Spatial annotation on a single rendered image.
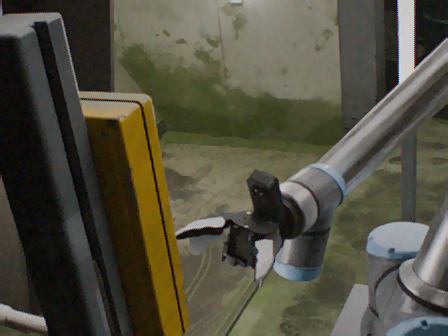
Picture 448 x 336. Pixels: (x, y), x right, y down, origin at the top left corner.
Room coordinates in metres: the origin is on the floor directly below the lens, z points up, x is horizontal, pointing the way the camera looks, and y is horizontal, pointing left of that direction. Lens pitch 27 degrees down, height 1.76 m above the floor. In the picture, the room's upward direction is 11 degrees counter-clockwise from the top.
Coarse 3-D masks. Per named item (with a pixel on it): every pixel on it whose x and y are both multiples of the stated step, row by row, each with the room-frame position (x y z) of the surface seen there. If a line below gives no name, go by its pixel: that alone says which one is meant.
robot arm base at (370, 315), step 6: (366, 312) 1.23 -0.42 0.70; (372, 312) 1.20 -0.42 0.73; (366, 318) 1.22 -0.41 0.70; (372, 318) 1.20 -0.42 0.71; (378, 318) 1.18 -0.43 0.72; (360, 324) 1.24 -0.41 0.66; (366, 324) 1.21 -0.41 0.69; (372, 324) 1.19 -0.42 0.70; (378, 324) 1.17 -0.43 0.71; (366, 330) 1.21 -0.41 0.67; (372, 330) 1.19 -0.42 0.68; (378, 330) 1.17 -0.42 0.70
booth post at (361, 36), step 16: (352, 0) 3.28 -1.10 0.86; (368, 0) 3.24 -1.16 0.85; (352, 16) 3.28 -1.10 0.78; (368, 16) 3.24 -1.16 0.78; (352, 32) 3.28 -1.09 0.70; (368, 32) 3.24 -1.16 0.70; (352, 48) 3.29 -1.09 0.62; (368, 48) 3.24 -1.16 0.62; (352, 64) 3.29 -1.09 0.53; (368, 64) 3.24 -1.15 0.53; (384, 64) 3.36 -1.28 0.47; (352, 80) 3.29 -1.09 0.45; (368, 80) 3.24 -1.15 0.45; (384, 80) 3.35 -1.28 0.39; (352, 96) 3.29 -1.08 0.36; (368, 96) 3.25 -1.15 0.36; (384, 96) 3.35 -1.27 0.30; (352, 112) 3.29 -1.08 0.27; (368, 112) 3.25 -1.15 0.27
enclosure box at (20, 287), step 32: (0, 0) 2.22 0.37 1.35; (32, 0) 2.28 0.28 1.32; (64, 0) 2.22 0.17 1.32; (96, 0) 2.17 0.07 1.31; (96, 32) 2.18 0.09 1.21; (96, 64) 2.19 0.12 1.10; (0, 192) 1.67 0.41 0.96; (0, 224) 1.68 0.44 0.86; (0, 256) 1.70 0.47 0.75; (0, 288) 1.72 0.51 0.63; (32, 288) 1.91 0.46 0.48
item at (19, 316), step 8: (0, 304) 0.89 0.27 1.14; (0, 312) 0.88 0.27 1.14; (8, 312) 0.87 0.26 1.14; (16, 312) 0.87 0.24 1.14; (0, 320) 0.87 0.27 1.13; (8, 320) 0.86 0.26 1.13; (16, 320) 0.86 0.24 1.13; (24, 320) 0.85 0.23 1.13; (32, 320) 0.84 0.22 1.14; (40, 320) 0.84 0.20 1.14; (24, 328) 0.85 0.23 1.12; (32, 328) 0.84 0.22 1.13; (40, 328) 0.83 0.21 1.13
